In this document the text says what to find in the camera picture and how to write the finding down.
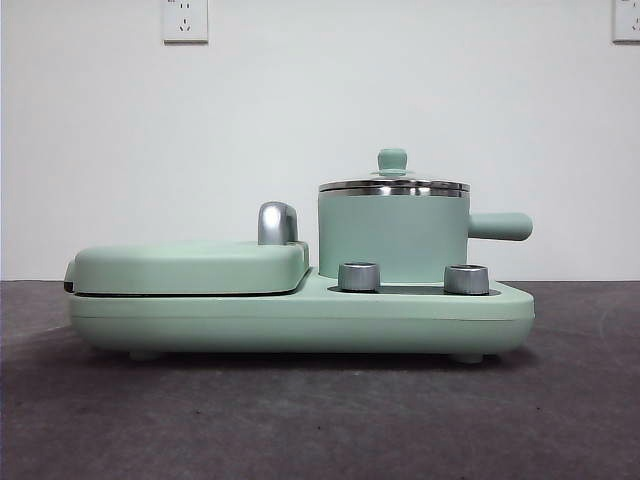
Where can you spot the mint green breakfast machine base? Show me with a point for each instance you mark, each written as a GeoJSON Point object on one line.
{"type": "Point", "coordinates": [300, 320]}

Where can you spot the glass pot lid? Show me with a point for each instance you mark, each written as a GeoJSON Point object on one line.
{"type": "Point", "coordinates": [392, 159]}

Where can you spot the mint green griddle cover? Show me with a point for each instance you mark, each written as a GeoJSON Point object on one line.
{"type": "Point", "coordinates": [175, 267]}

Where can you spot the mint green steamer pot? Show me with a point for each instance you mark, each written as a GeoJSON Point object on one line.
{"type": "Point", "coordinates": [400, 230]}

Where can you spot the silver control knob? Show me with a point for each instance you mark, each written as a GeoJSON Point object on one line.
{"type": "Point", "coordinates": [466, 280]}
{"type": "Point", "coordinates": [357, 277]}

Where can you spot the white wall socket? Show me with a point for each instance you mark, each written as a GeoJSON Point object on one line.
{"type": "Point", "coordinates": [627, 20]}
{"type": "Point", "coordinates": [184, 22]}

